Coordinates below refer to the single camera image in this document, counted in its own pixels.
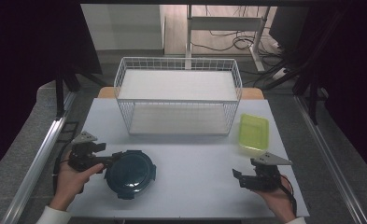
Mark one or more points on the aluminium frame rail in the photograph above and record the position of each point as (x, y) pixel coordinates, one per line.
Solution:
(330, 161)
(38, 161)

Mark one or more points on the white cabinet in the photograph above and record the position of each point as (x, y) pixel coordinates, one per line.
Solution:
(122, 26)

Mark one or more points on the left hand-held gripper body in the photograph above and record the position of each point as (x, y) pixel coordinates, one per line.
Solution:
(84, 157)

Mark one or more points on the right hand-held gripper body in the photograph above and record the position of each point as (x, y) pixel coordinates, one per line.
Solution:
(263, 180)

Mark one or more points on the dark blue round food container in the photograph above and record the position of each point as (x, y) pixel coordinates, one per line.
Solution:
(129, 174)

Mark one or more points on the white desk frame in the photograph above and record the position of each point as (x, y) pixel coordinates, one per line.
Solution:
(224, 23)

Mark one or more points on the white power strip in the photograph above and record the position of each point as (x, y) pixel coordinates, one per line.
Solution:
(279, 73)

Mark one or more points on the person's left hand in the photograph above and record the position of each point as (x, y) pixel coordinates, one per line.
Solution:
(69, 183)

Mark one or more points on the person's right hand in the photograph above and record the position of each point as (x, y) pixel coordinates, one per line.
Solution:
(279, 200)

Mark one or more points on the black metal stand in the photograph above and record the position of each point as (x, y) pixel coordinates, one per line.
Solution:
(312, 93)
(59, 93)

